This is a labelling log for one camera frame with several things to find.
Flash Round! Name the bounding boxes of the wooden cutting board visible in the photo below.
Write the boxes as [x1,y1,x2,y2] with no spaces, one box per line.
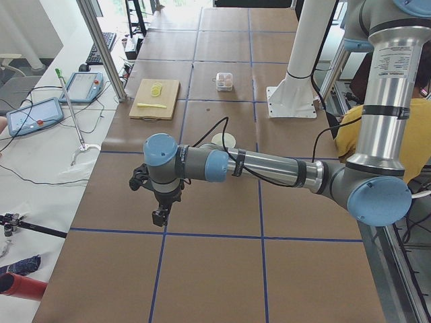
[129,79,180,120]

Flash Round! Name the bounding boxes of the person in yellow shirt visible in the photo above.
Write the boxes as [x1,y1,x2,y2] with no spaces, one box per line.
[335,43,430,182]

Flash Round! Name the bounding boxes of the red cylinder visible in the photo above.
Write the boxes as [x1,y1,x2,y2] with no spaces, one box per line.
[1,273,47,301]

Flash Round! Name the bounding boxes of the clear plastic egg box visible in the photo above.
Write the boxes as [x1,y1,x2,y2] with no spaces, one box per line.
[213,72,233,92]

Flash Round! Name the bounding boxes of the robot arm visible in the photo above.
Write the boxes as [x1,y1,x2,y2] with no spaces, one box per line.
[147,7,356,236]

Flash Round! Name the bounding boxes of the aluminium frame post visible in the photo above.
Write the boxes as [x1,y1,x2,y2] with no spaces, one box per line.
[76,0,127,102]

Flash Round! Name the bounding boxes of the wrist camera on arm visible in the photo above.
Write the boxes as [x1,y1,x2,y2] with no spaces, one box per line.
[129,164,153,191]

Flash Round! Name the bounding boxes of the black tripod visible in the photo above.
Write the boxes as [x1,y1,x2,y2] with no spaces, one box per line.
[0,213,67,238]

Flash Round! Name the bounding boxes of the white bowl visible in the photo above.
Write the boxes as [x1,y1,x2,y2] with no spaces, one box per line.
[211,133,236,148]

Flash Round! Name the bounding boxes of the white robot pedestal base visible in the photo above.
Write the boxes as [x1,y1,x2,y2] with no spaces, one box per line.
[267,0,337,118]

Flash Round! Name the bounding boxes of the teach pendant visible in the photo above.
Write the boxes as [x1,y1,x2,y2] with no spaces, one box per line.
[66,72,104,104]
[6,98,64,137]

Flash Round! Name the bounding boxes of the teach pendant near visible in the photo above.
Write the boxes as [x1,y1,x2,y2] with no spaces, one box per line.
[6,98,64,137]

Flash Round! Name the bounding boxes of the teach pendant far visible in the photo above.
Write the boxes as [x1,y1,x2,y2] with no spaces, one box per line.
[66,72,104,104]

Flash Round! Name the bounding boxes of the black keyboard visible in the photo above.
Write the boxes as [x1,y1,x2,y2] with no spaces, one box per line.
[84,32,117,66]

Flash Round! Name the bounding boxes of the reacher grabber stick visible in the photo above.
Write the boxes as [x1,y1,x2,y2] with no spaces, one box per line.
[55,68,101,166]

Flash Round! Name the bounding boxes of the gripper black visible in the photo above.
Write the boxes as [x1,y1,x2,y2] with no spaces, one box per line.
[152,188,182,226]

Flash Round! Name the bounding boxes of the yellow plastic knife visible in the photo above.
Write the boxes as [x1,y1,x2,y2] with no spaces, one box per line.
[137,103,167,108]

